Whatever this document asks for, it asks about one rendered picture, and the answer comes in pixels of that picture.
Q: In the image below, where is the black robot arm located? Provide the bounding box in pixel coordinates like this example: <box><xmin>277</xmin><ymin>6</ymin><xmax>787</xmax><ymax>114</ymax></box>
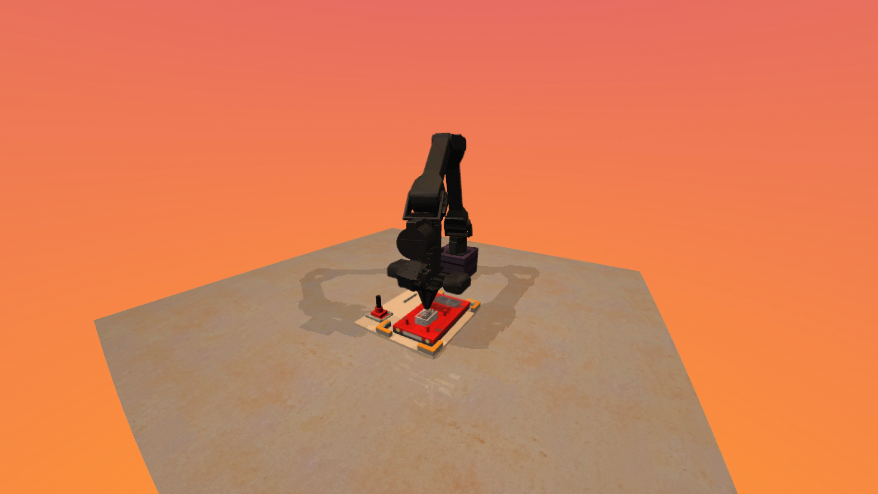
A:
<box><xmin>396</xmin><ymin>133</ymin><xmax>473</xmax><ymax>292</ymax></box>

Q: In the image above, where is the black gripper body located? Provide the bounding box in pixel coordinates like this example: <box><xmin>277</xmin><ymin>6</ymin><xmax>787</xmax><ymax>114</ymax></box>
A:
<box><xmin>387</xmin><ymin>246</ymin><xmax>471</xmax><ymax>295</ymax></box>

